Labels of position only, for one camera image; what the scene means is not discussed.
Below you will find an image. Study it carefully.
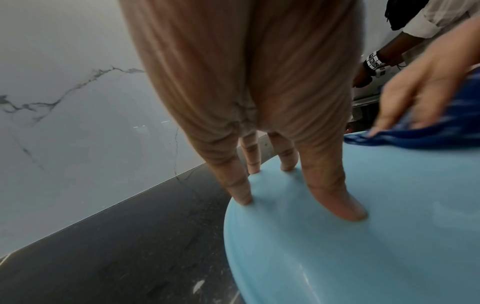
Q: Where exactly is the person's right hand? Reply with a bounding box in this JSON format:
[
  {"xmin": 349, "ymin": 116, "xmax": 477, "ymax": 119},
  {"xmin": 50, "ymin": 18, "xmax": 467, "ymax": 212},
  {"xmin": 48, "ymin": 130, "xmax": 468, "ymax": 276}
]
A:
[{"xmin": 367, "ymin": 15, "xmax": 480, "ymax": 139}]

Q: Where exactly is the person's left hand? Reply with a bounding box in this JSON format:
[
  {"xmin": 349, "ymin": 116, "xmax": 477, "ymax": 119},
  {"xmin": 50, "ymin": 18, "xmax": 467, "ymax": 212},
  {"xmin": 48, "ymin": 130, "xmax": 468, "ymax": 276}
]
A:
[{"xmin": 117, "ymin": 0, "xmax": 370, "ymax": 223}]

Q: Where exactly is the steel sink drainboard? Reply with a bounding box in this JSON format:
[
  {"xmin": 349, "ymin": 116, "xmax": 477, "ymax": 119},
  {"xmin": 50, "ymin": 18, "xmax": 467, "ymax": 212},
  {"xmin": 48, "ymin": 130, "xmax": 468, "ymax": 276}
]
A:
[{"xmin": 346, "ymin": 89, "xmax": 384, "ymax": 135}]

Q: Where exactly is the teal plate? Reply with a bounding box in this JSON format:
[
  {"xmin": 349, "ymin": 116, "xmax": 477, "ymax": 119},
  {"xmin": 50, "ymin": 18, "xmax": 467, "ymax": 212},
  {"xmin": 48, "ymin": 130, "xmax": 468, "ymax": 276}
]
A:
[{"xmin": 222, "ymin": 135, "xmax": 480, "ymax": 304}]

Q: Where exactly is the blue striped cloth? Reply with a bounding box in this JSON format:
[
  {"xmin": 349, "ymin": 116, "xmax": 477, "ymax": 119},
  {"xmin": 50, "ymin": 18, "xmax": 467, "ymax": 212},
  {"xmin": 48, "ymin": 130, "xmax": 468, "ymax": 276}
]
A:
[{"xmin": 342, "ymin": 68, "xmax": 480, "ymax": 150}]

